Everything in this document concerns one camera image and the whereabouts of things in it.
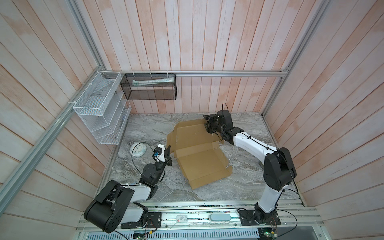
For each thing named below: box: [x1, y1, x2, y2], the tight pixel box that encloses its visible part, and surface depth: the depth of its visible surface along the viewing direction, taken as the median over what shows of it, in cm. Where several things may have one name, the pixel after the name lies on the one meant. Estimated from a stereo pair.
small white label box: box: [176, 215, 188, 223], surface depth 75 cm
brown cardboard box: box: [166, 119, 233, 190], surface depth 91 cm
